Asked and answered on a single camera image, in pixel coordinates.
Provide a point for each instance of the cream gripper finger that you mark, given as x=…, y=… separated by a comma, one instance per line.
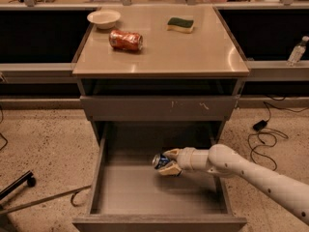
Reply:
x=170, y=169
x=172, y=154

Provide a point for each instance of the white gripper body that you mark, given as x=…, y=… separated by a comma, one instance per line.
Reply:
x=185, y=159

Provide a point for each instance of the crushed blue pepsi can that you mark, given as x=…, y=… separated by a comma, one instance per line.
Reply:
x=160, y=161

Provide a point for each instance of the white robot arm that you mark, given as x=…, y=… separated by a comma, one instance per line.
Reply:
x=222, y=161

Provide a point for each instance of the closed grey top drawer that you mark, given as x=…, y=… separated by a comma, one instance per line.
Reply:
x=158, y=108

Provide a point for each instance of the open grey middle drawer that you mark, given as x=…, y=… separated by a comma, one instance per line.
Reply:
x=128, y=195

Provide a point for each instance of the grey drawer cabinet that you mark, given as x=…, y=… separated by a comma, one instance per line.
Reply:
x=205, y=62

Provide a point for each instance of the crushed orange soda can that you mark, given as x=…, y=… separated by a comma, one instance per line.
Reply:
x=125, y=40

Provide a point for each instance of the grey metal rod hook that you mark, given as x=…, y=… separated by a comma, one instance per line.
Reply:
x=43, y=200

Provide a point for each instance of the yellow green sponge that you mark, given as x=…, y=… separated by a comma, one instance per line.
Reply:
x=180, y=25

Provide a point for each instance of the black chair leg caster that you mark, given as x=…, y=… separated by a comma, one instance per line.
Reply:
x=27, y=178

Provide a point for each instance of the white ceramic bowl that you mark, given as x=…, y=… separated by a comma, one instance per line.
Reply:
x=104, y=19

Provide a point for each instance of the clear plastic water bottle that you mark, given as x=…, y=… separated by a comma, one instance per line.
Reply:
x=298, y=51

